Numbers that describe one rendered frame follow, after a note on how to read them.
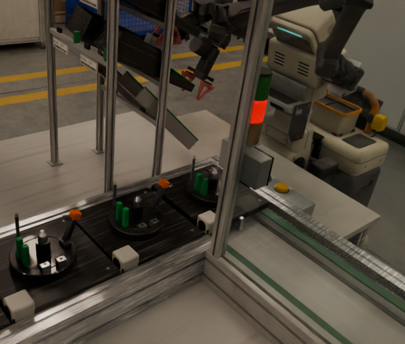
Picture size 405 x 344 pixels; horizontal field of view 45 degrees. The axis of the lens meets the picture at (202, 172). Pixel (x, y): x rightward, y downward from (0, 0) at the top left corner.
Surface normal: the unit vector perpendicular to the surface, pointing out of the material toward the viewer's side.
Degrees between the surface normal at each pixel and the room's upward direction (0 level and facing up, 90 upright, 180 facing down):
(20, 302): 0
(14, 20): 90
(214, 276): 90
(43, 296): 0
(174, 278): 90
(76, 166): 0
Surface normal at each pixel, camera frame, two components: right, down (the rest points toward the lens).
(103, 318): 0.66, 0.46
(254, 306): -0.74, 0.26
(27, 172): 0.12, -0.85
